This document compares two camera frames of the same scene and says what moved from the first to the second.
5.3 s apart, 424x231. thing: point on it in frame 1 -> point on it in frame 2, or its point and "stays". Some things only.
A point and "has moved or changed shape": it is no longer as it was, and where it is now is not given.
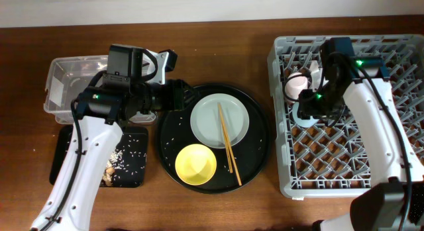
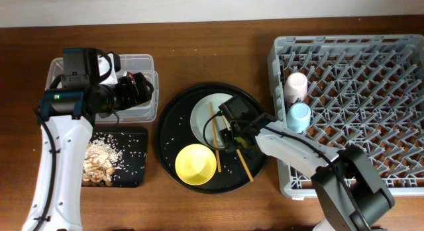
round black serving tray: x=174 y=133 stays
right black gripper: x=307 y=108 -> x=229 y=144
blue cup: x=302 y=123 has moved or changed shape
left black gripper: x=175 y=94 -> x=131 y=98
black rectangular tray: x=133 y=170 stays
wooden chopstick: x=229 y=145 -> x=248 y=174
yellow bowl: x=195 y=164 stays
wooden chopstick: x=225 y=137 -> x=215 y=141
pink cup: x=294 y=85 stays
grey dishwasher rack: x=331 y=161 stays
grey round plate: x=205 y=120 stays
